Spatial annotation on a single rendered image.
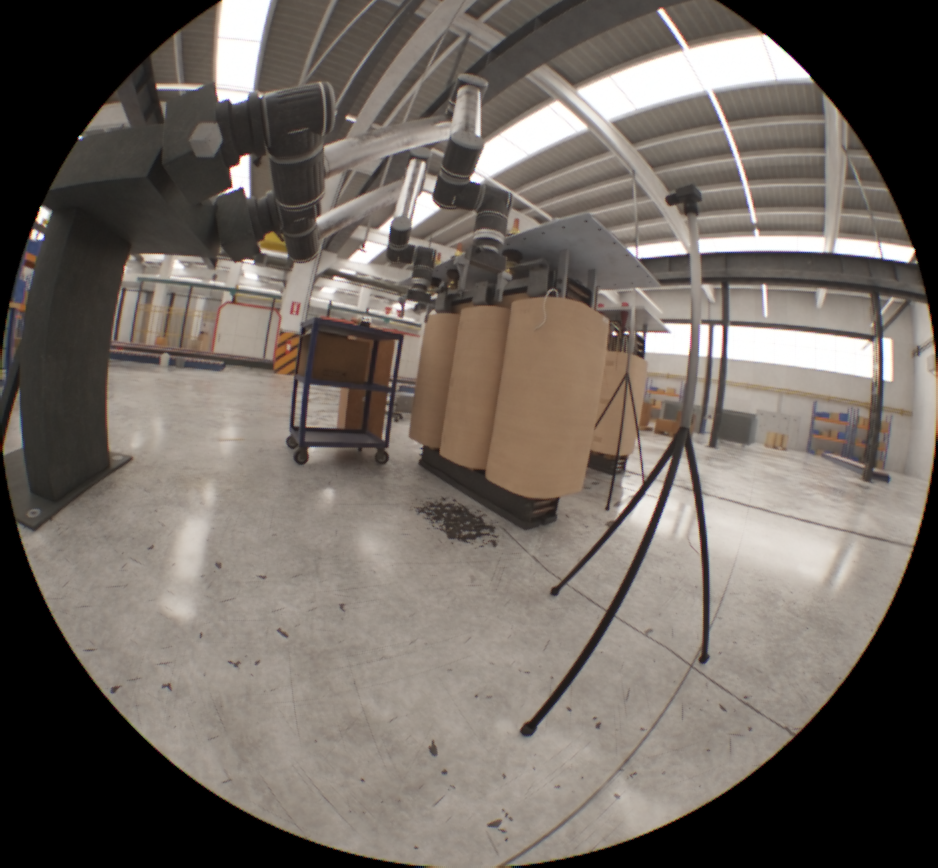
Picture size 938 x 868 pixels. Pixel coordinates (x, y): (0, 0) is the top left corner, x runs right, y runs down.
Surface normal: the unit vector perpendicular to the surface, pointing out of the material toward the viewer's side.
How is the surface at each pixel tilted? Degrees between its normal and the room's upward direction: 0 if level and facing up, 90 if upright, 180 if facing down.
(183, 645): 0
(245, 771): 0
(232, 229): 90
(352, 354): 90
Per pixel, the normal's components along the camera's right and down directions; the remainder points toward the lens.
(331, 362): 0.66, 0.14
